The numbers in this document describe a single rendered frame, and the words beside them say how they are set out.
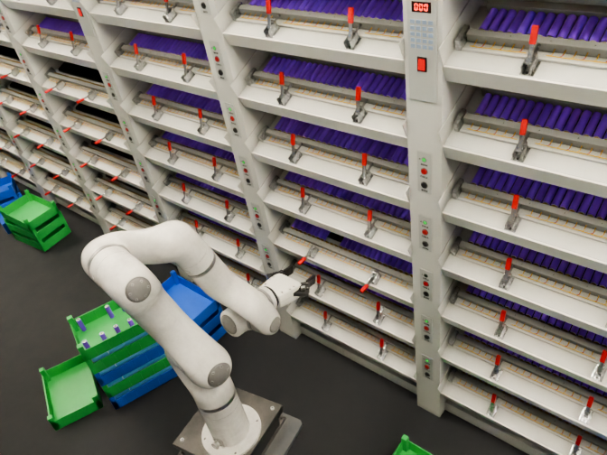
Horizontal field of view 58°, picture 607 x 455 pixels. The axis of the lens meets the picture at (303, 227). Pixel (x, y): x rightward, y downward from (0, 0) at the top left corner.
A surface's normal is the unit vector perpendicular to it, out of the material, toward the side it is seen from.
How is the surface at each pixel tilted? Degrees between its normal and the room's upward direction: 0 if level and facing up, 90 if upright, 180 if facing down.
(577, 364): 22
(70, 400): 0
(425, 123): 90
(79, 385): 0
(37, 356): 0
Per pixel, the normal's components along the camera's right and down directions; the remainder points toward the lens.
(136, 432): -0.15, -0.77
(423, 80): -0.62, 0.56
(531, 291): -0.37, -0.50
